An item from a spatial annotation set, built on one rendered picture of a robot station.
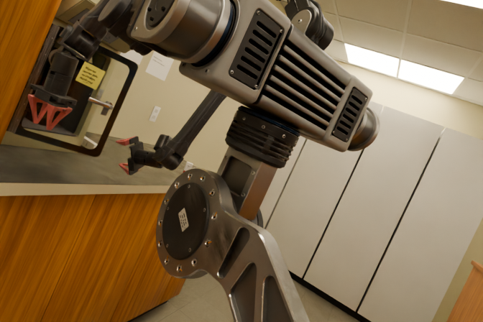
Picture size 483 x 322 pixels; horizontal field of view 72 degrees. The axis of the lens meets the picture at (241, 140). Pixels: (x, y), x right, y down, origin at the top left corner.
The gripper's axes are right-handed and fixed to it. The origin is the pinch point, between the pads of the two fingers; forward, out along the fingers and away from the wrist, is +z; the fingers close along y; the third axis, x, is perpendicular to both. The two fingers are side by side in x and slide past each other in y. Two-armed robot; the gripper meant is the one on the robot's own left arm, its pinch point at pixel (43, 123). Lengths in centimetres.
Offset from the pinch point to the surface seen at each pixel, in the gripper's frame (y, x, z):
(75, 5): 19.6, -17.7, -34.1
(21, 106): 26.2, -17.5, 3.7
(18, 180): 2.1, -0.8, 18.0
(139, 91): 49, -122, -8
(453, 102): -191, -343, -123
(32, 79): 26.0, -18.1, -6.1
